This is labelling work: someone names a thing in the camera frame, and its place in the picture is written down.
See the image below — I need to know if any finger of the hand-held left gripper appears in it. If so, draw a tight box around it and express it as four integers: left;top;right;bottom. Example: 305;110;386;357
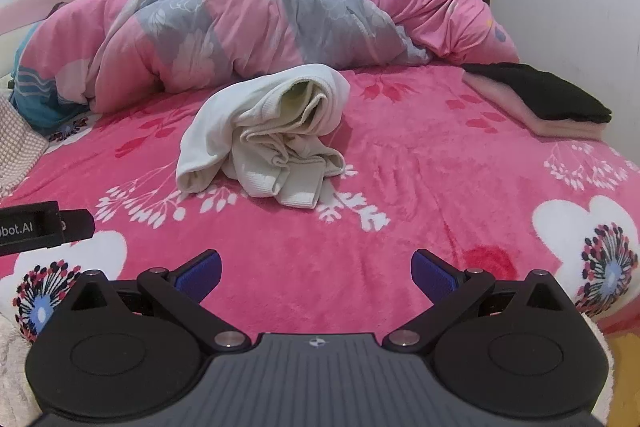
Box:
61;209;96;244

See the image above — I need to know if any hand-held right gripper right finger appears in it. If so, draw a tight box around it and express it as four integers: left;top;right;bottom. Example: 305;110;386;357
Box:
384;249;568;353

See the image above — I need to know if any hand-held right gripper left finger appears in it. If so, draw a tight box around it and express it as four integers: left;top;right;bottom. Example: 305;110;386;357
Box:
70;249;251;353

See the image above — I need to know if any white sweatshirt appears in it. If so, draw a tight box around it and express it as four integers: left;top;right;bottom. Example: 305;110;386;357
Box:
176;63;351;210

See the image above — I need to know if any beige knitted cloth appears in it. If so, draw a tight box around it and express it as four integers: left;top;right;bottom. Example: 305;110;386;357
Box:
0;94;51;198

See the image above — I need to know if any pink floral fleece blanket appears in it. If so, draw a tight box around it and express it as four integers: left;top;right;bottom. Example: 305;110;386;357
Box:
0;59;640;343

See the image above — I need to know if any teal striped pillow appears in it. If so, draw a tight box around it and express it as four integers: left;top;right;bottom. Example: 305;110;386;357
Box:
11;24;91;130

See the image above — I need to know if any white fleece cloth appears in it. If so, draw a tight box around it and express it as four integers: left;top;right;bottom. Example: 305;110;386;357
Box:
0;312;43;427

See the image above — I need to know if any pink headboard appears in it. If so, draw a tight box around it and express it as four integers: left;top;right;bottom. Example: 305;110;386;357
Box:
0;0;76;35

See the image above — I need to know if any pink grey floral duvet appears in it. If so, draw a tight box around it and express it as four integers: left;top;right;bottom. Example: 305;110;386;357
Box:
12;0;521;115

